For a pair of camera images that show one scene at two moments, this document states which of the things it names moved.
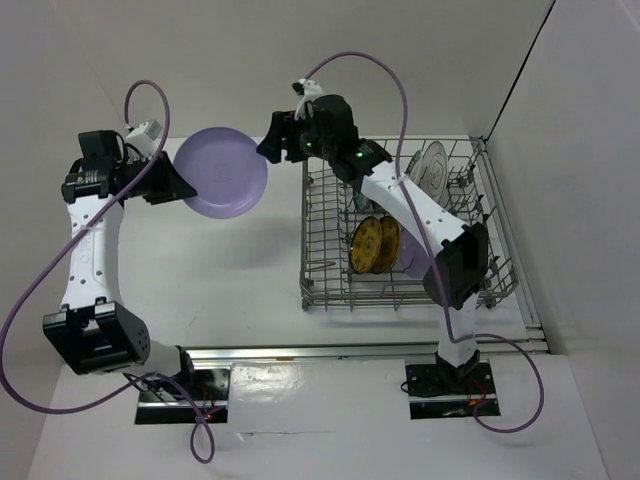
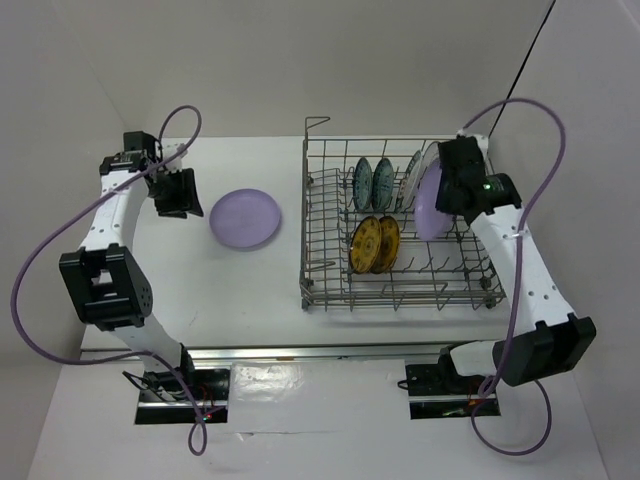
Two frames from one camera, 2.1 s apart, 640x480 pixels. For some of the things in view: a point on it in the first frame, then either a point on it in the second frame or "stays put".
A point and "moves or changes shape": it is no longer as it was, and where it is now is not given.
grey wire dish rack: x=354 y=258 stays put
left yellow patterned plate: x=366 y=245 stays put
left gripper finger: x=172 y=185 → x=191 y=199
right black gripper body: x=303 y=139 → x=443 y=200
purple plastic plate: x=224 y=168 → x=246 y=218
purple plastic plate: x=413 y=259 moves or changes shape
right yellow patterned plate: x=390 y=242 stays put
